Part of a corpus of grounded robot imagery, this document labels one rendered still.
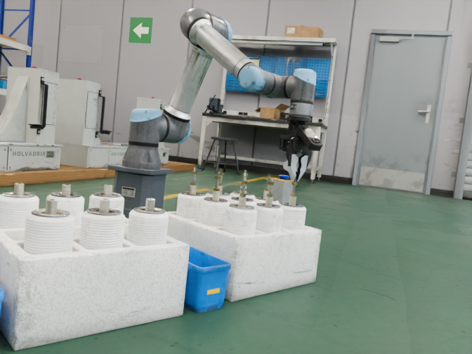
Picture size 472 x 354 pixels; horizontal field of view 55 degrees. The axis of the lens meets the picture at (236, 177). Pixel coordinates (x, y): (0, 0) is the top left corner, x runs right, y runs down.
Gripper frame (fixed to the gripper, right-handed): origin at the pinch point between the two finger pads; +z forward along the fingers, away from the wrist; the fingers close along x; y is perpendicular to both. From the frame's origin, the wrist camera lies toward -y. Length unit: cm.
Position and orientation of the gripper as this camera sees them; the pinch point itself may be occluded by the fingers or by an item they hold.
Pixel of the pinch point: (296, 178)
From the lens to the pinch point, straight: 149.1
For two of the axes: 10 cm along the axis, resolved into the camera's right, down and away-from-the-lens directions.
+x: -8.9, -0.6, -4.6
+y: -4.5, -1.2, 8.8
